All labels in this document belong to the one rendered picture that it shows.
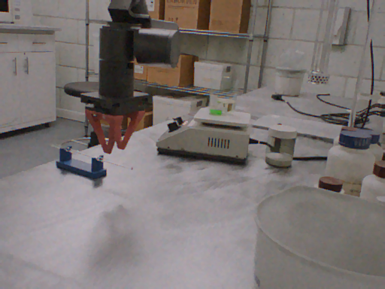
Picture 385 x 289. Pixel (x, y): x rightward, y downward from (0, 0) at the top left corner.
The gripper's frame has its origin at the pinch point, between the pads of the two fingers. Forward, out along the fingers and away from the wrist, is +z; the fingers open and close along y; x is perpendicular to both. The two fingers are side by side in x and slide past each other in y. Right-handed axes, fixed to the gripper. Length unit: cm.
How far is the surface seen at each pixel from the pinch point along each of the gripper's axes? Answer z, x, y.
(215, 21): -25, 105, 224
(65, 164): 5.4, 10.3, -1.4
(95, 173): 5.4, 3.3, -1.1
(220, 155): 5.2, -8.3, 24.6
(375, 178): -2.3, -40.3, 9.5
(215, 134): 0.6, -7.0, 23.7
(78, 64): 24, 262, 243
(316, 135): 5, -18, 63
